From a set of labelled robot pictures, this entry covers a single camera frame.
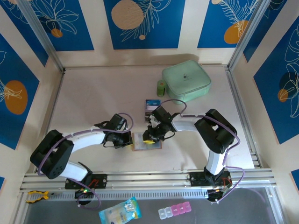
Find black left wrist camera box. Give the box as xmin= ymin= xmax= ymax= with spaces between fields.
xmin=109 ymin=113 xmax=128 ymax=132

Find blue and white credit card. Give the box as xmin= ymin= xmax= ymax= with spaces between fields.
xmin=145 ymin=99 xmax=163 ymax=111

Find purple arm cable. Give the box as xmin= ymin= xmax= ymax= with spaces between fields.
xmin=160 ymin=99 xmax=245 ymax=206
xmin=37 ymin=112 xmax=135 ymax=210

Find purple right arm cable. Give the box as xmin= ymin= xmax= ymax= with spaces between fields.
xmin=160 ymin=99 xmax=245 ymax=206

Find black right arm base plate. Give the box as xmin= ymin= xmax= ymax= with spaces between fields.
xmin=189 ymin=171 xmax=232 ymax=188

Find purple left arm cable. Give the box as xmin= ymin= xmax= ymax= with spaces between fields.
xmin=37 ymin=112 xmax=135 ymax=210

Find grey slotted cable duct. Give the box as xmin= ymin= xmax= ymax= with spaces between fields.
xmin=52 ymin=189 xmax=210 ymax=199

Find grey metal shelf panel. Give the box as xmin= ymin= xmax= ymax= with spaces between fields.
xmin=23 ymin=186 xmax=285 ymax=224

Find aluminium side rail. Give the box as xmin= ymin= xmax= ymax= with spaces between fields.
xmin=225 ymin=66 xmax=261 ymax=168
xmin=34 ymin=69 xmax=65 ymax=175

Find mint green zip pouch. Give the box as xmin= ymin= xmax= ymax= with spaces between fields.
xmin=162 ymin=60 xmax=212 ymax=105

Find aluminium frame post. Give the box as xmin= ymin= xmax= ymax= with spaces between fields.
xmin=227 ymin=0 xmax=268 ymax=70
xmin=17 ymin=0 xmax=65 ymax=72

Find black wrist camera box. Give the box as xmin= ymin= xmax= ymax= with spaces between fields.
xmin=109 ymin=113 xmax=128 ymax=132
xmin=151 ymin=105 xmax=180 ymax=123

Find white and pink pill organizer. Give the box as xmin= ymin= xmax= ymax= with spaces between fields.
xmin=158 ymin=201 xmax=192 ymax=220

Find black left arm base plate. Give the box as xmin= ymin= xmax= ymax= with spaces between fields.
xmin=64 ymin=173 xmax=108 ymax=190

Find blue snack packet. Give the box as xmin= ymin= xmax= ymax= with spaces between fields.
xmin=98 ymin=196 xmax=143 ymax=224

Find aluminium frame rail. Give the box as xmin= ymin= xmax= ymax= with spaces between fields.
xmin=19 ymin=168 xmax=278 ymax=194

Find small green cylinder bottle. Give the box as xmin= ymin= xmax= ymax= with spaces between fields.
xmin=156 ymin=79 xmax=167 ymax=98

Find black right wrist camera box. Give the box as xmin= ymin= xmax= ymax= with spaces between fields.
xmin=151 ymin=105 xmax=180 ymax=123

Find yellow handled pliers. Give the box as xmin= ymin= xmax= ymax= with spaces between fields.
xmin=25 ymin=190 xmax=56 ymax=204

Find tan leather card holder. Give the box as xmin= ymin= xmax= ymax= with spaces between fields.
xmin=131 ymin=132 xmax=163 ymax=152

